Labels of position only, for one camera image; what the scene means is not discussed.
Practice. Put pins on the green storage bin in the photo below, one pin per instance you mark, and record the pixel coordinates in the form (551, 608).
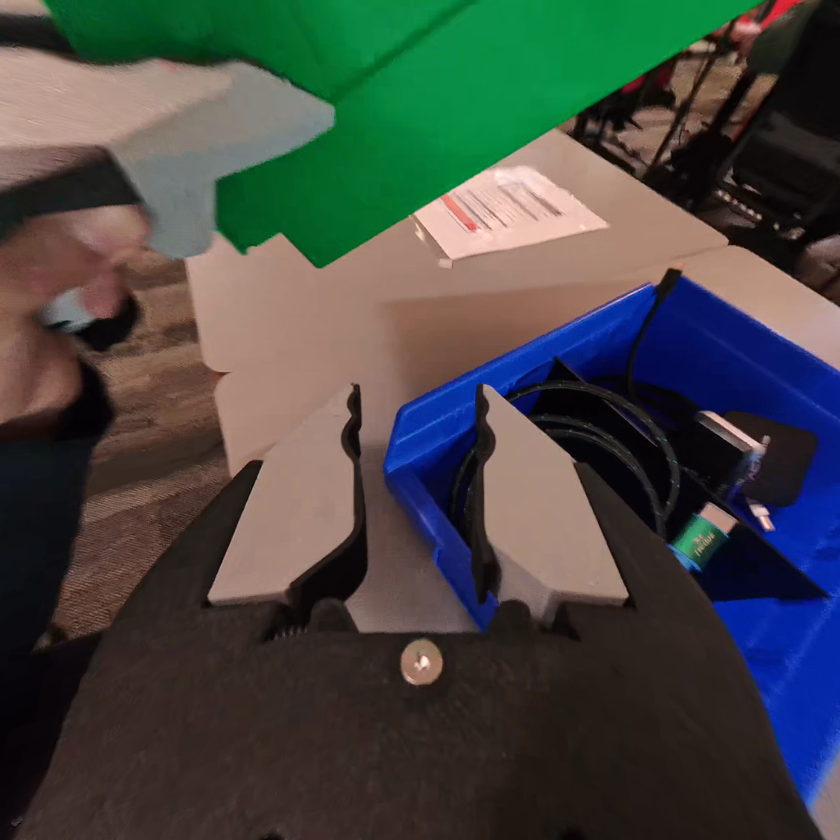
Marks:
(426, 85)

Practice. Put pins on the brushed metal hub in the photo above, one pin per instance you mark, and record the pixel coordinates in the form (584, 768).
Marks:
(725, 430)

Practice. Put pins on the black bin divider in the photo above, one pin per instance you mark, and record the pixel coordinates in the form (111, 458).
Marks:
(754, 571)

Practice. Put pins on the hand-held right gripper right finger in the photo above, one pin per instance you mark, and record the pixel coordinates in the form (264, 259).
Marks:
(544, 525)

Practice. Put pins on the person's left hand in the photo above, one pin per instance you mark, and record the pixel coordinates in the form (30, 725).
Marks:
(39, 275)

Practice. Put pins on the black chair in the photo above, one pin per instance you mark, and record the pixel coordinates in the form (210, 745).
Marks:
(787, 151)

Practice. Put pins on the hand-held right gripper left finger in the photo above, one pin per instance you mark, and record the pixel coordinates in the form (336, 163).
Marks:
(289, 518)

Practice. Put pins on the blue storage bin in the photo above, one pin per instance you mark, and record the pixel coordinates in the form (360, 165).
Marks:
(754, 348)

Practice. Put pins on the laminated sheet red label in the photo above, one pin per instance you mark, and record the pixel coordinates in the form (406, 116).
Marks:
(512, 210)

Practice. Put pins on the person's left forearm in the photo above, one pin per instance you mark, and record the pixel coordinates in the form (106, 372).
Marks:
(39, 525)

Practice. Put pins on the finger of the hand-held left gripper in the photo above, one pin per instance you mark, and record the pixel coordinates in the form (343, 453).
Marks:
(79, 111)
(197, 144)

